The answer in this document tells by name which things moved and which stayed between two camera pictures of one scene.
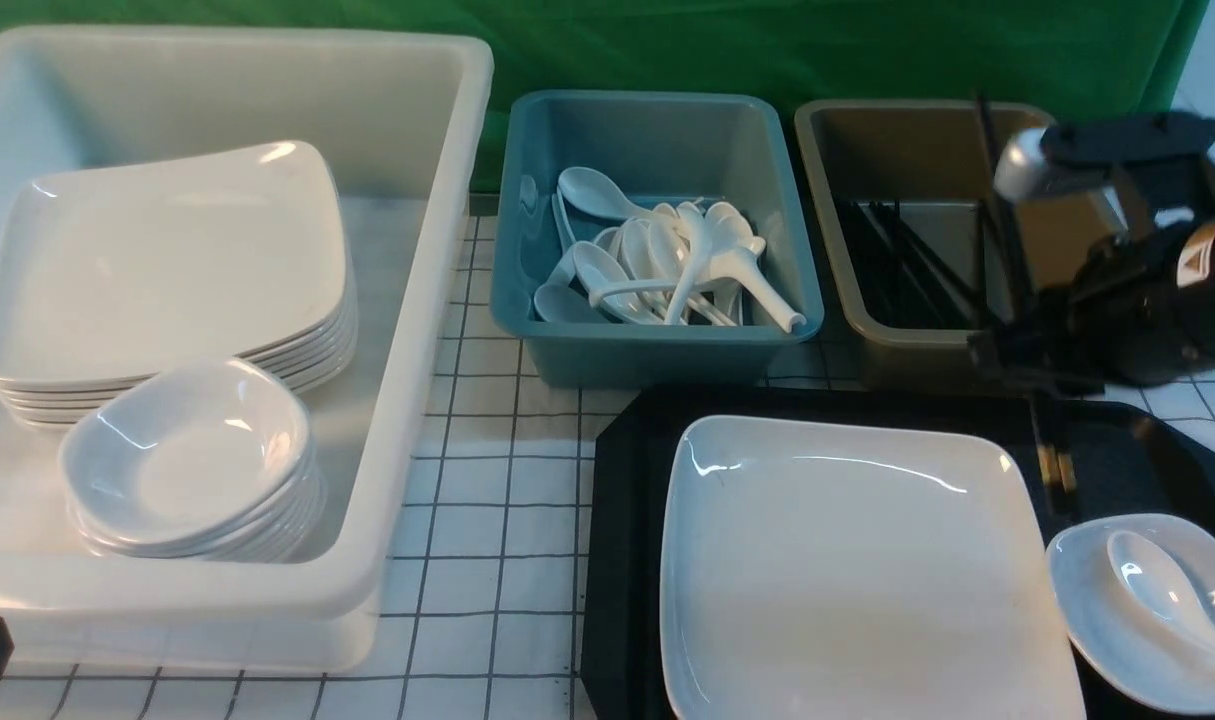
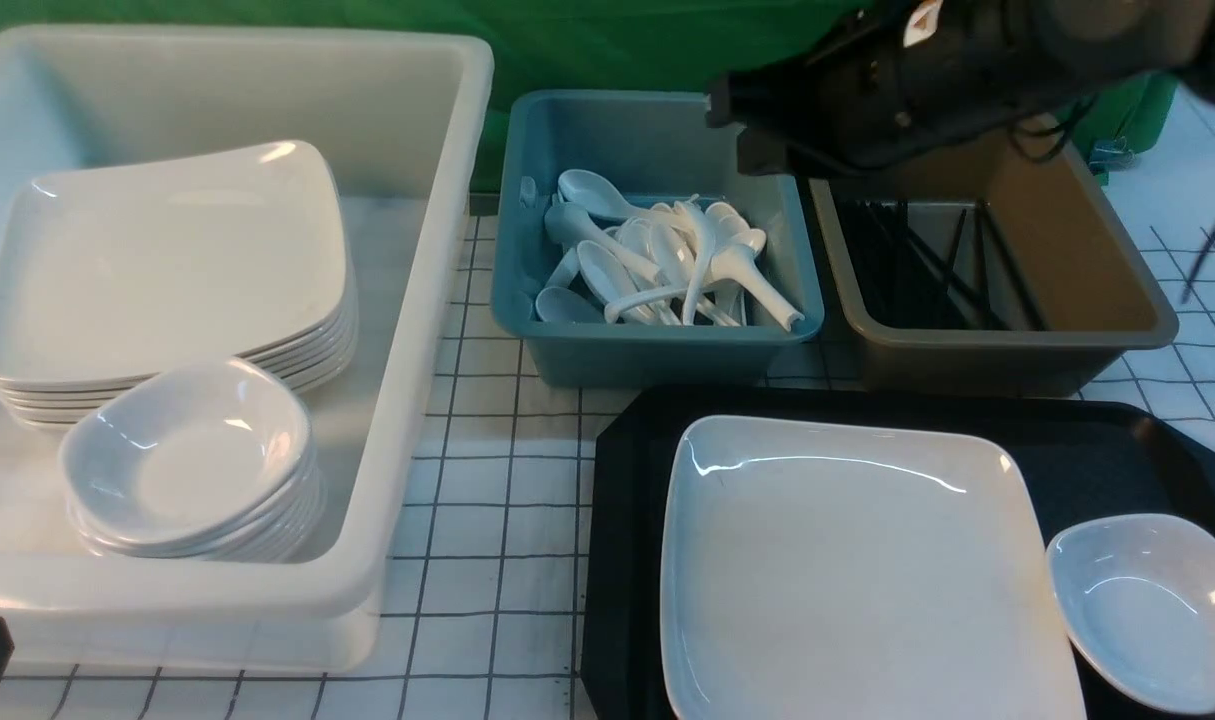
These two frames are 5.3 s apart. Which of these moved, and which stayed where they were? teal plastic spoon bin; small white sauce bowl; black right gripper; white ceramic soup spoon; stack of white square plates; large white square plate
Moved: black right gripper; white ceramic soup spoon
Stayed: teal plastic spoon bin; stack of white square plates; small white sauce bowl; large white square plate
